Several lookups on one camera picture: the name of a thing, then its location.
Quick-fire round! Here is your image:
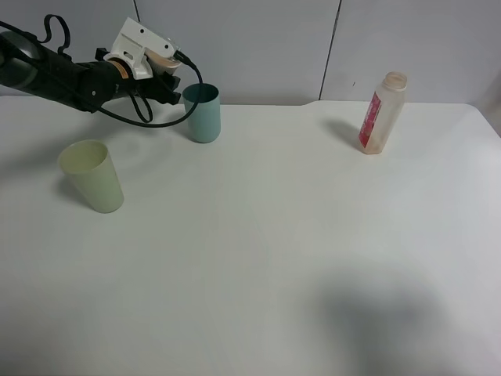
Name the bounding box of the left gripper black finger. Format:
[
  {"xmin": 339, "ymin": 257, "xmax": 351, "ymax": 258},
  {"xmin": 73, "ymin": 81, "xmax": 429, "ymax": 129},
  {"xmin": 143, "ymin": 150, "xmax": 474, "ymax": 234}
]
[{"xmin": 150, "ymin": 72, "xmax": 181, "ymax": 104}]

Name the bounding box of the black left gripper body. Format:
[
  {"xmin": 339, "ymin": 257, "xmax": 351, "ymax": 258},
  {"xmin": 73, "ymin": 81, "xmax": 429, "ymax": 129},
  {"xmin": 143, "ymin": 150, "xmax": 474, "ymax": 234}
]
[{"xmin": 96, "ymin": 48, "xmax": 155, "ymax": 99}]

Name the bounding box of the glass cup with blue sleeve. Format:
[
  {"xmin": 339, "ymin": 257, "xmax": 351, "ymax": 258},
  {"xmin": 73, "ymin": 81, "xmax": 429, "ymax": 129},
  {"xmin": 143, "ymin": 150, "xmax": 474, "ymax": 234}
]
[{"xmin": 146, "ymin": 51, "xmax": 182, "ymax": 75}]

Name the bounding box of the clear drink bottle red label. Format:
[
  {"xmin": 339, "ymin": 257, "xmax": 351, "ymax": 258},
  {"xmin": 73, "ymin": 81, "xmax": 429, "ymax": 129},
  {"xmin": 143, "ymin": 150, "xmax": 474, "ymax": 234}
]
[{"xmin": 359, "ymin": 71, "xmax": 407, "ymax": 154}]

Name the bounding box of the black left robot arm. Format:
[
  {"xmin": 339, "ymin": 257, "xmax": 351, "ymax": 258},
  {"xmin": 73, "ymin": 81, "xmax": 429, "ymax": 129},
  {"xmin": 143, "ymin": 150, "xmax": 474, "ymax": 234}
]
[{"xmin": 1, "ymin": 31, "xmax": 181, "ymax": 113}]

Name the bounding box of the teal plastic cup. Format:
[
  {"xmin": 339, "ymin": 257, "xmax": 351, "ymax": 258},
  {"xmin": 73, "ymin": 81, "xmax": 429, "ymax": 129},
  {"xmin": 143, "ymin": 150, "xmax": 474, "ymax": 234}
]
[{"xmin": 182, "ymin": 83, "xmax": 221, "ymax": 143}]

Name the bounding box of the pale yellow-green plastic cup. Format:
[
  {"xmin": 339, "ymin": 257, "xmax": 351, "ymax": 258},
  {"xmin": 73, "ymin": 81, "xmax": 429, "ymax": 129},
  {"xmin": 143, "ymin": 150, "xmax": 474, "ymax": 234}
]
[{"xmin": 58, "ymin": 139, "xmax": 124, "ymax": 214}]

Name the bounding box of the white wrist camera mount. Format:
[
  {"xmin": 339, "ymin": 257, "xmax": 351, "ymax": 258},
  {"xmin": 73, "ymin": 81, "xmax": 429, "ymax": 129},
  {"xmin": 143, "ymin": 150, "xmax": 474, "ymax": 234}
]
[{"xmin": 105, "ymin": 17, "xmax": 179, "ymax": 80}]

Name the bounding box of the black left camera cable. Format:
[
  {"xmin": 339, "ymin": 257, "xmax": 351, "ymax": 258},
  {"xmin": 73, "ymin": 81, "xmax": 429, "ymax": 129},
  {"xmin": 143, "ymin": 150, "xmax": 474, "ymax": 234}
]
[{"xmin": 0, "ymin": 14, "xmax": 204, "ymax": 129}]

